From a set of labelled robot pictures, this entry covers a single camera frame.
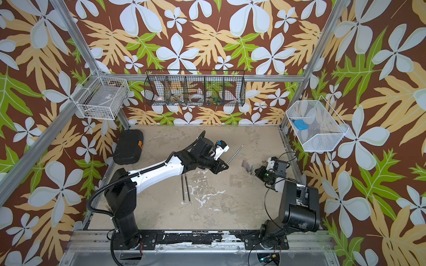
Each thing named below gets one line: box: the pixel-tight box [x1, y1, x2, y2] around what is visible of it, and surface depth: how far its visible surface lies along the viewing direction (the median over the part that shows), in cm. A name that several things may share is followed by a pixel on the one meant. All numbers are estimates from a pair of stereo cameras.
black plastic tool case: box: [113, 129, 144, 166], surface depth 103 cm
